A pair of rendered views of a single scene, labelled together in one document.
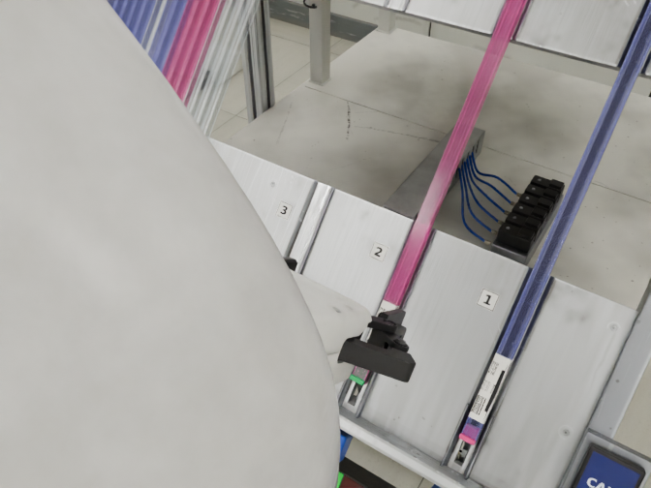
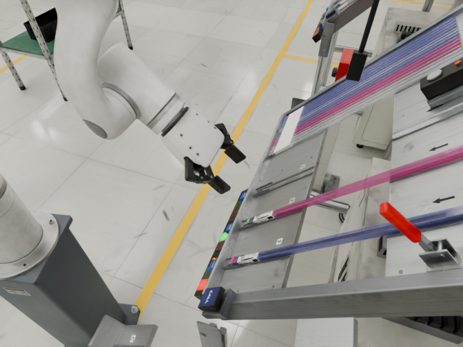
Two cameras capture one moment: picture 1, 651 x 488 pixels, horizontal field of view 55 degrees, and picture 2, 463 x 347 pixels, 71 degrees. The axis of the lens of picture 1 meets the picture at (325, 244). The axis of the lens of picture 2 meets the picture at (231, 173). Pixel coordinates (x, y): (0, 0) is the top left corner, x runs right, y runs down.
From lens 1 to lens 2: 0.51 m
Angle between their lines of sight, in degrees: 52
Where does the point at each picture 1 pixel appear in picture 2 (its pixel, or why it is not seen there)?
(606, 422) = (238, 297)
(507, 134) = not seen: outside the picture
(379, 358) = (187, 168)
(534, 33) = (395, 186)
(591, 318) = (275, 277)
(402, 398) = (246, 237)
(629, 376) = (253, 297)
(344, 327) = (187, 152)
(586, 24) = (406, 202)
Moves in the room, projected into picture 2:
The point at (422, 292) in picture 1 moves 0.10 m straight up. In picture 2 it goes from (280, 221) to (285, 191)
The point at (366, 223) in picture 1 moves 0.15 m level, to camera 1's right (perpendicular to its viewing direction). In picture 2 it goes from (302, 190) to (331, 250)
